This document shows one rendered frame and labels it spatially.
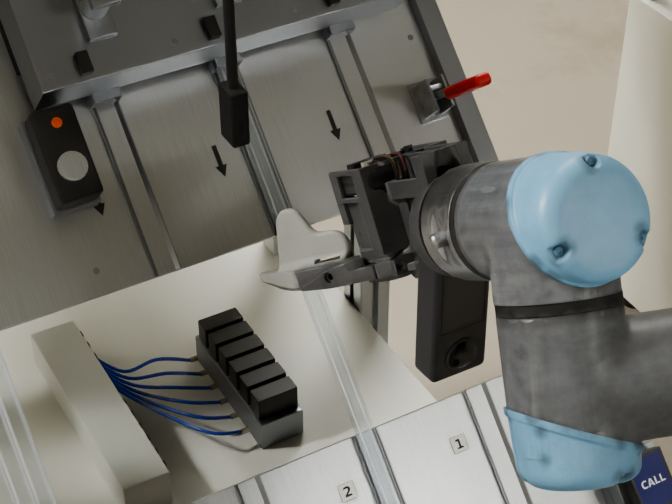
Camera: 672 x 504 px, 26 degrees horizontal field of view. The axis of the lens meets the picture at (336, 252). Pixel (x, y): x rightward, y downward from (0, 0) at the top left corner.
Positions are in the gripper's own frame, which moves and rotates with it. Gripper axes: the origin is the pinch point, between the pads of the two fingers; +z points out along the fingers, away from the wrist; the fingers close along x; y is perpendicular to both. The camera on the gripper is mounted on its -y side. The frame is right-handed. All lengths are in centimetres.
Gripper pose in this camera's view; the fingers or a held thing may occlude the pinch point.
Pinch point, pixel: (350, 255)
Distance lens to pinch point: 112.5
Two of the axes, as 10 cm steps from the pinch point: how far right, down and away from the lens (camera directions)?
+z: -4.0, 0.1, 9.2
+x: -8.7, 3.1, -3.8
